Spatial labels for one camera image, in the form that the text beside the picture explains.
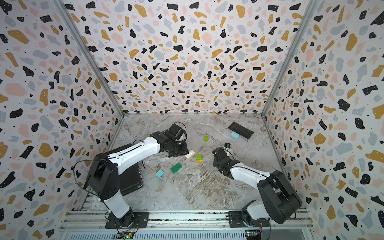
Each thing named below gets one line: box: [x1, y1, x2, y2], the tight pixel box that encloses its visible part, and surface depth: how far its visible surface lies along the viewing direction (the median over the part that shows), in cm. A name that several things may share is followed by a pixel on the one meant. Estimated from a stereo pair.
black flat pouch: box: [228, 121, 255, 140], surface depth 112 cm
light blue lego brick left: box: [155, 169, 165, 178], surface depth 91 cm
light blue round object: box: [231, 132, 240, 139], surface depth 109 cm
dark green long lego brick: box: [170, 163, 183, 174], surface depth 94 cm
